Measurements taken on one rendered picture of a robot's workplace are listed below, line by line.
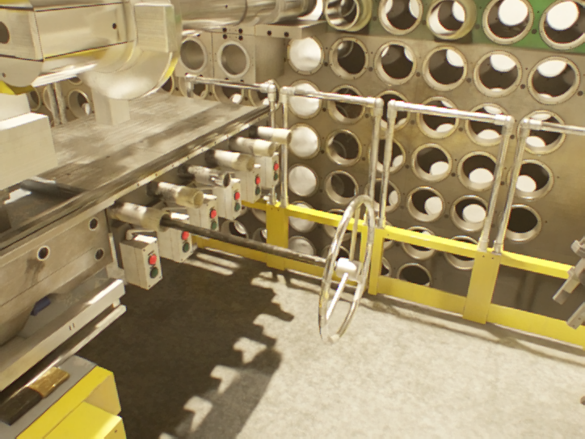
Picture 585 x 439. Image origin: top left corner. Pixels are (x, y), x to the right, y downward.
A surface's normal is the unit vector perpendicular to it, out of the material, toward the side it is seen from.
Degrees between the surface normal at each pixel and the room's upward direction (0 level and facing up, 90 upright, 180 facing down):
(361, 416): 0
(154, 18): 90
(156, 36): 90
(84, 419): 0
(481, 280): 90
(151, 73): 90
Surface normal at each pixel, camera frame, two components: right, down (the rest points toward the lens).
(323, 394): 0.03, -0.89
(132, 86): -0.40, 0.40
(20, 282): 0.92, 0.20
